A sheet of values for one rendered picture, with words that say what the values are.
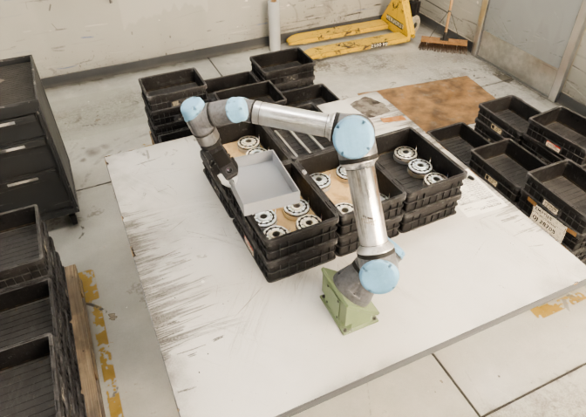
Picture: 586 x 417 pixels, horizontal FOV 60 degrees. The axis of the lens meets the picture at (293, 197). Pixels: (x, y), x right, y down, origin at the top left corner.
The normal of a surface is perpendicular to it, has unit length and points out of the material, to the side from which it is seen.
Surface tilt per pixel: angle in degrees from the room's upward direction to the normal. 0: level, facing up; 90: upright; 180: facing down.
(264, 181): 1
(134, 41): 90
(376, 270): 70
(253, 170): 1
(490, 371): 0
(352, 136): 56
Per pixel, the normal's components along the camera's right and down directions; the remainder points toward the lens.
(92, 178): 0.00, -0.76
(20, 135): 0.41, 0.59
